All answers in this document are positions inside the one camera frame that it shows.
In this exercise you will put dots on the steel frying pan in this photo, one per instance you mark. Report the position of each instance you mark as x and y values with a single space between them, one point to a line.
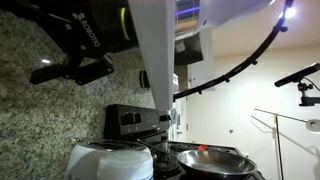
212 163

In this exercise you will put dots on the floor lamp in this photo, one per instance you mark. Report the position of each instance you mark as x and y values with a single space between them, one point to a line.
297 144

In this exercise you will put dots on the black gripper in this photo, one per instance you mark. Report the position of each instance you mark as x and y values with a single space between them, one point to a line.
89 28

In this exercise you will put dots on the black camera on stand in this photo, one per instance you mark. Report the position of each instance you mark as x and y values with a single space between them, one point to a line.
302 87

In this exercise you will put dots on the steel range hood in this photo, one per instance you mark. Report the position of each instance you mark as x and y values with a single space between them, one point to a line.
188 51

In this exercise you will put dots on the white wipes canister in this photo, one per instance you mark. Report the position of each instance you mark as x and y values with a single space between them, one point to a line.
125 165

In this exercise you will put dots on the white two-slot toaster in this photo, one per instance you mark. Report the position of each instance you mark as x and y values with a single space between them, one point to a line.
84 158

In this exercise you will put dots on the black electric stove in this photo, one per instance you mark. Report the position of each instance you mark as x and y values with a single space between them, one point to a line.
130 123

